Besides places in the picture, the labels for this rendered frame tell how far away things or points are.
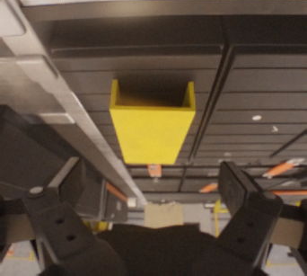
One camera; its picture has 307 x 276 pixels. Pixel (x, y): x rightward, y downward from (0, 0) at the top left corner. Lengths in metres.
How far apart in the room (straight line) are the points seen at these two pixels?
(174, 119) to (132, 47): 0.07
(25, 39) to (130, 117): 0.10
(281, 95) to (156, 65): 0.13
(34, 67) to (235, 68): 0.17
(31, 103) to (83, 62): 0.17
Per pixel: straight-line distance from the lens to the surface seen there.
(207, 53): 0.18
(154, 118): 0.19
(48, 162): 0.37
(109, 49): 0.18
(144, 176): 0.61
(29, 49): 0.21
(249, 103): 0.25
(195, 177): 0.61
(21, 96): 0.36
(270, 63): 0.20
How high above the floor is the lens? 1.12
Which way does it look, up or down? 26 degrees down
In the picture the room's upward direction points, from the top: 179 degrees counter-clockwise
